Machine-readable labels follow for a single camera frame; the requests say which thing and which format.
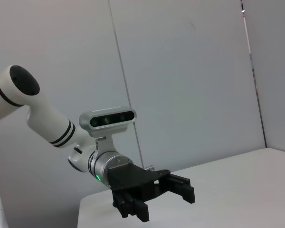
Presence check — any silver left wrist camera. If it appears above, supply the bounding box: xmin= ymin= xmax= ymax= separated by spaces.
xmin=78 ymin=106 xmax=137 ymax=138

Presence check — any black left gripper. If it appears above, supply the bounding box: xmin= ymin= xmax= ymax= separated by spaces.
xmin=104 ymin=163 xmax=196 ymax=223

